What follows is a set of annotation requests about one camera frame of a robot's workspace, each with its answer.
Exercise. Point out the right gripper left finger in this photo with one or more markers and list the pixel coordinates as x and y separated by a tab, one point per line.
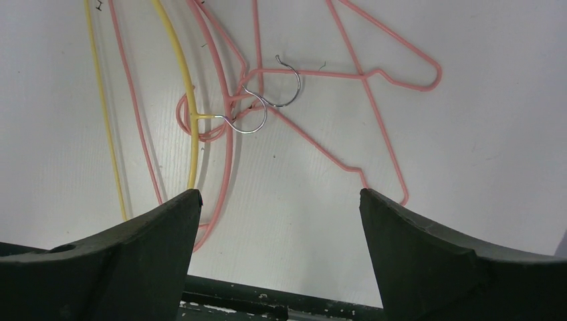
135	270

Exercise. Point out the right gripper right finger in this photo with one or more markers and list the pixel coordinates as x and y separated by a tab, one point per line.
427	271

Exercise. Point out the yellow hanger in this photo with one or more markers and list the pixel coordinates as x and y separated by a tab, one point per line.
191	113

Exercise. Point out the pink wire hanger lower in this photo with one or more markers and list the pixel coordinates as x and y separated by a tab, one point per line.
204	17

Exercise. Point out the pink wire hanger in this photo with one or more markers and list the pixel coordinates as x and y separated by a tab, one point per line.
204	17
352	40

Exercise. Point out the pink wire hanger upper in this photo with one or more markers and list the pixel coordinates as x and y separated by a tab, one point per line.
352	40

